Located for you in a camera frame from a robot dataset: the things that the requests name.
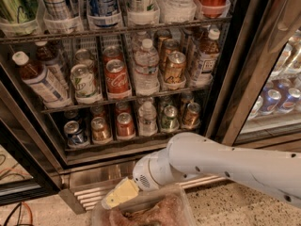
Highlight blue pepsi can front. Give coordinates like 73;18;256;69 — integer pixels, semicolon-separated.
64;121;88;148

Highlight blue pepsi can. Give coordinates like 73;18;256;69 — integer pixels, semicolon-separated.
64;110;82;123
64;121;88;148

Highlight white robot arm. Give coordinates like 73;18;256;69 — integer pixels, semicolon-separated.
102;133;301;209

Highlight steel fridge vent grille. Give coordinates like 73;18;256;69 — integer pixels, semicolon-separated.
59;139;301;215

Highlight red can bottom front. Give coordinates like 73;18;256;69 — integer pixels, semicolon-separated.
117;112;135;137

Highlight gold can bottom front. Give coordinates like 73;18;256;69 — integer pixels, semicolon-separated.
91;117;112;144

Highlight gold can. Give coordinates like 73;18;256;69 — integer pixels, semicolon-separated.
164;51;186;84
91;117;112;144

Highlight small water bottle bottom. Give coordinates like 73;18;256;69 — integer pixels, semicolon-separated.
138;101;157;137

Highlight green can bottom shelf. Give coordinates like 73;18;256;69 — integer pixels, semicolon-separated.
161;105;179;131

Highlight blue pepsi can behind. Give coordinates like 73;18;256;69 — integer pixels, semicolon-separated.
64;110;82;123

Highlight orange can bottom right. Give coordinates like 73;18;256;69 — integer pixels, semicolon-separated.
182;103;200;127

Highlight red coca-cola can front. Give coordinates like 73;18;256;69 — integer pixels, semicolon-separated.
104;59;129;93

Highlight red coca-cola can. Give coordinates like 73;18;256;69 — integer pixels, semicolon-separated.
103;46;123;64
104;59;129;93

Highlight green white can middle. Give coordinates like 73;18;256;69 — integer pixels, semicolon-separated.
71;64;98;99

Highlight gold can middle front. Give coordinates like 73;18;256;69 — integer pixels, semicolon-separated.
164;51;186;84

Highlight water bottle middle shelf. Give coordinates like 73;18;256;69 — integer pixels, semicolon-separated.
134;39;159;95

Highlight red coca-cola can rear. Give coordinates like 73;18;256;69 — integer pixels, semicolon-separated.
103;46;123;64

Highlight fridge glass door right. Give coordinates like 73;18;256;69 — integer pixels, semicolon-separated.
216;0;301;145

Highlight clear plastic bin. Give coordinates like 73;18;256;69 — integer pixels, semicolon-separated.
91;185;197;226

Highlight tea bottle left front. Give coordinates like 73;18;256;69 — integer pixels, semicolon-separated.
12;51;69;103

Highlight tea bottle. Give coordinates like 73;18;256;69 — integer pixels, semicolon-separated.
35;40;69;89
190;28;220;81
12;51;69;103

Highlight tea bottle left rear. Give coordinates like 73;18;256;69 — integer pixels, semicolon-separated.
35;40;69;89

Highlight tea bottle right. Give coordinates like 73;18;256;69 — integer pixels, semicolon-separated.
190;28;220;81

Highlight orange cable on floor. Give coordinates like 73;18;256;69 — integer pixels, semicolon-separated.
2;201;34;226

